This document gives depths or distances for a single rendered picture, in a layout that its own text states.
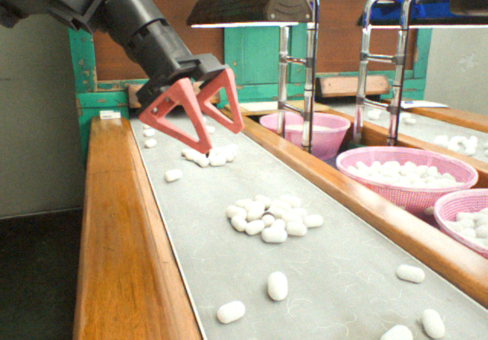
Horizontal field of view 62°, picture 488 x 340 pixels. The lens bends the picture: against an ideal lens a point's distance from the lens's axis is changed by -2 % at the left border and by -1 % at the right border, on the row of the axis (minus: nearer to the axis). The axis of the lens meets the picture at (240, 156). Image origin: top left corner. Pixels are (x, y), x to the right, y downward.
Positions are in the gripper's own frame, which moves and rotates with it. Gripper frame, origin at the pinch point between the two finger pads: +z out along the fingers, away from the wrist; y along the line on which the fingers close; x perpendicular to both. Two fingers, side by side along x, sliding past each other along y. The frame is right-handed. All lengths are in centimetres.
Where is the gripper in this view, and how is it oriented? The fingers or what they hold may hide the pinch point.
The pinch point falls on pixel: (221, 134)
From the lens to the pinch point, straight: 48.3
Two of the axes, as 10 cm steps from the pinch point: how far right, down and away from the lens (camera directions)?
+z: 5.9, 8.0, 0.1
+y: -3.5, 2.8, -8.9
